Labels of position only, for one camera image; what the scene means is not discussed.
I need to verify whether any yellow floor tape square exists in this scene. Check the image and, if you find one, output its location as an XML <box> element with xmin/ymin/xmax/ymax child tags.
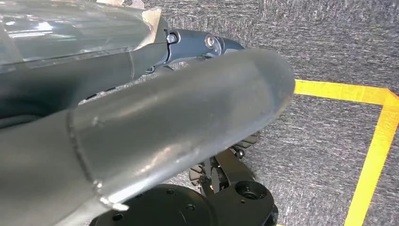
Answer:
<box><xmin>294</xmin><ymin>79</ymin><xmax>399</xmax><ymax>226</ymax></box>

